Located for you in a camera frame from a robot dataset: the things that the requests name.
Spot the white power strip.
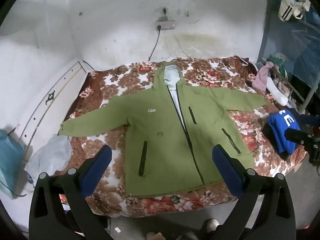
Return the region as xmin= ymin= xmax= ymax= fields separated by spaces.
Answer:
xmin=155 ymin=21 xmax=176 ymax=31

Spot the white bed headboard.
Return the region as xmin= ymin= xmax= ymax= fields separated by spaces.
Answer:
xmin=15 ymin=59 xmax=93 ymax=161

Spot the white shoe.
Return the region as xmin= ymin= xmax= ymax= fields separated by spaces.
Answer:
xmin=202 ymin=218 xmax=220 ymax=233

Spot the floral brown bed blanket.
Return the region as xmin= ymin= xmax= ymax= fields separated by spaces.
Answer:
xmin=67 ymin=56 xmax=306 ymax=218

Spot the pink cloth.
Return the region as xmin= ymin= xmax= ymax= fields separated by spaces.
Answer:
xmin=252 ymin=61 xmax=274 ymax=92

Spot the light grey plastic bag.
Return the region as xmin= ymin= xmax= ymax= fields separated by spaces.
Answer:
xmin=24 ymin=135 xmax=72 ymax=181

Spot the blue folded garment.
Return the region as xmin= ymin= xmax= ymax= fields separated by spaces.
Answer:
xmin=266 ymin=108 xmax=300 ymax=155

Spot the green hooded jacket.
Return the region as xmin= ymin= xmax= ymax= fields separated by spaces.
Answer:
xmin=59 ymin=62 xmax=266 ymax=198

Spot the white striped hanging garment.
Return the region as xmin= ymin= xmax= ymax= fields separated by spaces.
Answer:
xmin=278 ymin=0 xmax=311 ymax=22

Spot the teal plastic bag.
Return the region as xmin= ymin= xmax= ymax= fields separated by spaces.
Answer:
xmin=1 ymin=128 xmax=26 ymax=199

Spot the black power cable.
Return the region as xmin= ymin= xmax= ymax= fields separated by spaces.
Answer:
xmin=147 ymin=27 xmax=161 ymax=62

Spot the metal bunk bed frame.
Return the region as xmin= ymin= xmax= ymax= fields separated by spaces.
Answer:
xmin=258 ymin=0 xmax=319 ymax=115

